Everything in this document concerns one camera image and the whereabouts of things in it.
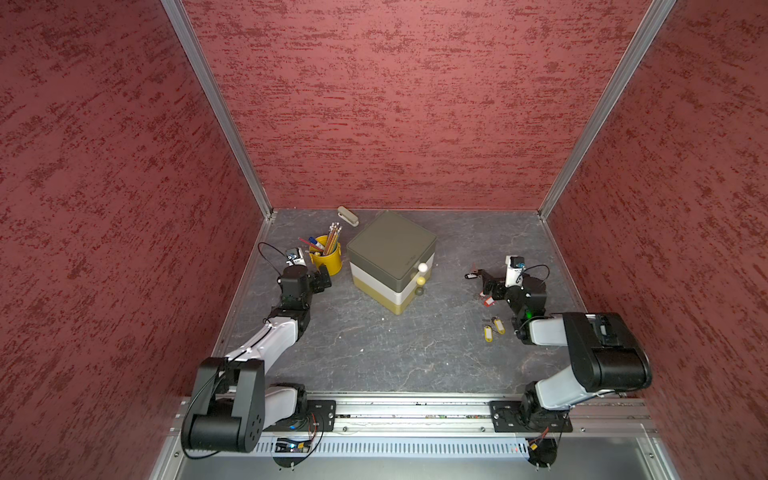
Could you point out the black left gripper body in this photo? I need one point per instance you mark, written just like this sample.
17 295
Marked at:
307 303

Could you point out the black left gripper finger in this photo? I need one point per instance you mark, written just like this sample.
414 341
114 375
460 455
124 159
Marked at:
316 283
322 270

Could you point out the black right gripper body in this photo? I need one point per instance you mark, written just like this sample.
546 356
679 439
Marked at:
512 298

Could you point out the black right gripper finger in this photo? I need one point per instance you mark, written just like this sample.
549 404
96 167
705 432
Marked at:
498 292
489 281

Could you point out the olive three-drawer desk organizer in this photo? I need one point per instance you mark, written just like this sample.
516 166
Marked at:
387 244

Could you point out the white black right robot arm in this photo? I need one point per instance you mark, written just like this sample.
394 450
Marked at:
604 355

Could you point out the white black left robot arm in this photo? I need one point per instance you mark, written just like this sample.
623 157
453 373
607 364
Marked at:
232 404

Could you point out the yellow pencil cup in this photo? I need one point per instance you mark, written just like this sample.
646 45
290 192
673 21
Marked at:
333 262

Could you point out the beige eraser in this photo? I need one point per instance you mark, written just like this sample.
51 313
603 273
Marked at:
348 216

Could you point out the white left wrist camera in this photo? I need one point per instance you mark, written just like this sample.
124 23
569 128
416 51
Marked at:
297 256

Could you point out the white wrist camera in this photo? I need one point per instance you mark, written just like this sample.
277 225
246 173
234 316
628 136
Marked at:
515 268
297 256

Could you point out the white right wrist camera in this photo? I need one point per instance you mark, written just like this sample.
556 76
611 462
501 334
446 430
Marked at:
515 268

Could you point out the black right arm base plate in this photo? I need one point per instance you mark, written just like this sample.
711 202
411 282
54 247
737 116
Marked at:
519 417

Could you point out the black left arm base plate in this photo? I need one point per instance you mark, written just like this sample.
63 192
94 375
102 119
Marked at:
316 415

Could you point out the aluminium front rail frame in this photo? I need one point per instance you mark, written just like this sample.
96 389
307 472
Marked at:
442 436

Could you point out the left aluminium corner post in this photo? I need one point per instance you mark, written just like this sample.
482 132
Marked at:
184 31

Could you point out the aluminium corner post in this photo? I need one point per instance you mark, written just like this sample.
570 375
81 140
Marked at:
184 31
647 30

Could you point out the right aluminium corner post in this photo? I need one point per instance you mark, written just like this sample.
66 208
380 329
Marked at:
647 30

